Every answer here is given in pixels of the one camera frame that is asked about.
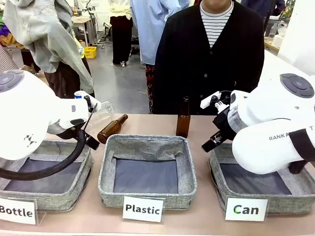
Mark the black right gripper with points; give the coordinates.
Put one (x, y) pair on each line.
(222, 125)

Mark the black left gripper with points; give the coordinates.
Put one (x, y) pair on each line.
(70, 134)

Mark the brown glass beer bottle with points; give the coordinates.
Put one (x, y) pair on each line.
(183, 123)
(110, 130)

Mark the white and blue can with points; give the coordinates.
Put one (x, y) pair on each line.
(80, 95)

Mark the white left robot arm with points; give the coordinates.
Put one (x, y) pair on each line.
(24, 110)

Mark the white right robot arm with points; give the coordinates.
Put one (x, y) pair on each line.
(265, 110)

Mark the grey fabric basket labelled Plastic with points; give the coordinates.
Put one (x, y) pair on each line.
(147, 147)

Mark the grey fabric basket labelled Can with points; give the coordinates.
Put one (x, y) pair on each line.
(246, 194)

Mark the grey fabric basket labelled Bottle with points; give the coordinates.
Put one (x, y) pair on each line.
(61, 199)

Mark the white Can label sign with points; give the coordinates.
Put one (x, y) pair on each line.
(246, 209)

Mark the clear plastic bottle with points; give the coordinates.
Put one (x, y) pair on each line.
(104, 111)

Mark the person in black cardigan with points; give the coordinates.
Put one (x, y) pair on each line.
(197, 73)

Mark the white Plastic label sign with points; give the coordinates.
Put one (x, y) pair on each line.
(142, 209)

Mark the yellow plastic crate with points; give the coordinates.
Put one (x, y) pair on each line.
(90, 52)

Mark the white Bottle label sign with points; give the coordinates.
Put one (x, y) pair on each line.
(17, 211)

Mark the person in grey jacket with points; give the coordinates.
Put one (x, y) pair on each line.
(49, 44)

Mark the person in dark skirt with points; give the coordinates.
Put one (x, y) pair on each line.
(121, 37)

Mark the person in light blue coat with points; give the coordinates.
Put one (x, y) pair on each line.
(150, 29)

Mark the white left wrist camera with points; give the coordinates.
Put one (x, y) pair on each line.
(92, 100)

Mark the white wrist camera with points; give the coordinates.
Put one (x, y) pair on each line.
(92, 100)
(209, 100)

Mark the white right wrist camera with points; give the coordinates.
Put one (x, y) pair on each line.
(209, 100)

